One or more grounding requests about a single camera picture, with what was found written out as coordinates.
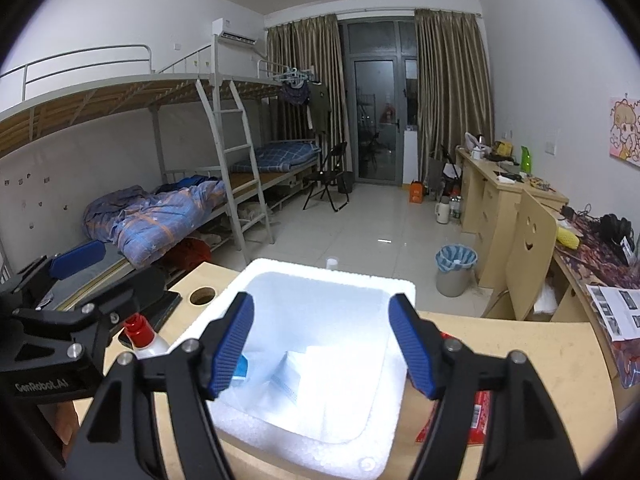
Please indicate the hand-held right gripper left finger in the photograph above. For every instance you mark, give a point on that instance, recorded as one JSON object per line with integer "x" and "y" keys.
{"x": 230, "y": 347}

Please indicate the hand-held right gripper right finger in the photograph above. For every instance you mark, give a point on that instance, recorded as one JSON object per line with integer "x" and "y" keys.
{"x": 415, "y": 347}

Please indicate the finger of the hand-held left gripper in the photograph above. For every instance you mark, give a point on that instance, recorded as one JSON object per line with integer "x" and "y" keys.
{"x": 135, "y": 290}
{"x": 75, "y": 260}

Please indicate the white foam box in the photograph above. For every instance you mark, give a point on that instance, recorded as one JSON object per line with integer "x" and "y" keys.
{"x": 310, "y": 310}

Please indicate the small blue packet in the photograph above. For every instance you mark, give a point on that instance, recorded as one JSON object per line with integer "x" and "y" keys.
{"x": 241, "y": 366}

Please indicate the black flat object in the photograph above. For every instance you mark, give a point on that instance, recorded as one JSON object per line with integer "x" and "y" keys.
{"x": 167, "y": 305}

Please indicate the white bottle with red cap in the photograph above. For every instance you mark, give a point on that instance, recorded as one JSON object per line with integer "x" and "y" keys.
{"x": 150, "y": 342}

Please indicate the red bag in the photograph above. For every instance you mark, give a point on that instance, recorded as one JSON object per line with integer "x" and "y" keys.
{"x": 187, "y": 255}

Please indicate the blue plaid quilt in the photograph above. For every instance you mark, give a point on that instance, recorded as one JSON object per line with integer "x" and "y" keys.
{"x": 150, "y": 210}

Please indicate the large red packet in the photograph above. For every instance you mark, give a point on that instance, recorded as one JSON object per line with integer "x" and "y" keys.
{"x": 475, "y": 410}

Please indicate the grey trash bin blue bag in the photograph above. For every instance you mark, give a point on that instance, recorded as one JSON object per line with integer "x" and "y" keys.
{"x": 455, "y": 270}

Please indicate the white thermos jug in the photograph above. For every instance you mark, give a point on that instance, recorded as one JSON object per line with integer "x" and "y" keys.
{"x": 442, "y": 211}

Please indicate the wooden chair with smiley cutout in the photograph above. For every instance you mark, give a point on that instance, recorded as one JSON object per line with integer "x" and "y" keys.
{"x": 525, "y": 260}

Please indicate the curved light wooden desk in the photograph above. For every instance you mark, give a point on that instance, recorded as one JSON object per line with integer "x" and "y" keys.
{"x": 575, "y": 300}

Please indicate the grey metal bunk bed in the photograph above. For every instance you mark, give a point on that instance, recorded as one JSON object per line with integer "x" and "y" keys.
{"x": 100, "y": 90}
{"x": 280, "y": 160}

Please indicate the grey bunk bed ladder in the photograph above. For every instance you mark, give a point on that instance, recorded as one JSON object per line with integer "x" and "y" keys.
{"x": 240, "y": 150}

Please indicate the small black bin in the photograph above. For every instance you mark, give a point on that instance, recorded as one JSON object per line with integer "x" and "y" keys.
{"x": 345, "y": 182}

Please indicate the cluttered black folding chair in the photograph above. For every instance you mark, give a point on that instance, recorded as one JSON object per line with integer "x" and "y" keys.
{"x": 445, "y": 170}

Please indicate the small yellow foam net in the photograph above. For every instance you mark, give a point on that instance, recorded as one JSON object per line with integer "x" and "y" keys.
{"x": 567, "y": 237}

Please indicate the dark printed desk mat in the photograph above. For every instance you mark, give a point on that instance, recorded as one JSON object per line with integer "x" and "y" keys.
{"x": 595, "y": 265}

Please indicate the folded blue plaid mattress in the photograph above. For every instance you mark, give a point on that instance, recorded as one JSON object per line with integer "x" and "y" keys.
{"x": 280, "y": 155}

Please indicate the printed paper sheet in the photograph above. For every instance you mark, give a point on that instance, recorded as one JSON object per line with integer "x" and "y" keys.
{"x": 615, "y": 310}

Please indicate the white plastic bag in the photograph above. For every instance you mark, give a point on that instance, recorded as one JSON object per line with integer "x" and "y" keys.
{"x": 474, "y": 144}

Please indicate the green bottle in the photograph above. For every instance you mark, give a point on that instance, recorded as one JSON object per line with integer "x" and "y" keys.
{"x": 526, "y": 160}

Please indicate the black headphones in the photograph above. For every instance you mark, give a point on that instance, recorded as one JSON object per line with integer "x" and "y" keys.
{"x": 615, "y": 230}

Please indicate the glass balcony door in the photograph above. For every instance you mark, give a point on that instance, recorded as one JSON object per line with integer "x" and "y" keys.
{"x": 375, "y": 110}

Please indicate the dark hanging garment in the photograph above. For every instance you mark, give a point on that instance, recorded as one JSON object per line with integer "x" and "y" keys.
{"x": 294, "y": 94}

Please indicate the olive hanging garment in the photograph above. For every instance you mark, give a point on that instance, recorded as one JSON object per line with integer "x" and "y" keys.
{"x": 319, "y": 105}

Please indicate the beige curtain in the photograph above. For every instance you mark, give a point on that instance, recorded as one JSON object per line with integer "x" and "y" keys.
{"x": 450, "y": 85}
{"x": 300, "y": 50}

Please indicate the white air conditioner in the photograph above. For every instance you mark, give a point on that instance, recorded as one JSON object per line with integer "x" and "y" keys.
{"x": 235, "y": 32}

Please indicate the white wall socket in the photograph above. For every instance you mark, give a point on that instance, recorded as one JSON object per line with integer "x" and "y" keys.
{"x": 550, "y": 146}

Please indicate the cartoon wall poster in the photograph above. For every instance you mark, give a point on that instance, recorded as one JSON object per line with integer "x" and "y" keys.
{"x": 625, "y": 130}

